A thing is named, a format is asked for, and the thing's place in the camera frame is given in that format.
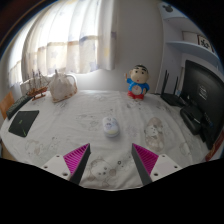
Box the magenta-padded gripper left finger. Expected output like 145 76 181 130
41 142 92 186

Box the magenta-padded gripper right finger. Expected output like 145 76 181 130
131 143 184 186

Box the white cartoon-print computer mouse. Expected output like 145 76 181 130
102 116 120 138

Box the black mouse pad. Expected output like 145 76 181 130
8 110 40 138

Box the white cartoon-print tablecloth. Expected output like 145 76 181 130
0 89 214 191

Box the black box device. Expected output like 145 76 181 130
179 105 209 136

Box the black router with antennas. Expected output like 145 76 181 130
160 69 188 108

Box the large white conch shell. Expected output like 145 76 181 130
47 69 78 104

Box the cartoon boy figurine clock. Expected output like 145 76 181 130
124 64 151 101

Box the wooden sailing ship model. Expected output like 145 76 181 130
25 68 49 102

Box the wooden chair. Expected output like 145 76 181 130
0 91 16 120

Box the black computer monitor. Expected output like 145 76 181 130
184 59 224 151

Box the white sheer printed curtain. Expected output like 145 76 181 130
8 0 118 88

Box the white wall shelf unit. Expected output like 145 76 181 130
159 3 221 68

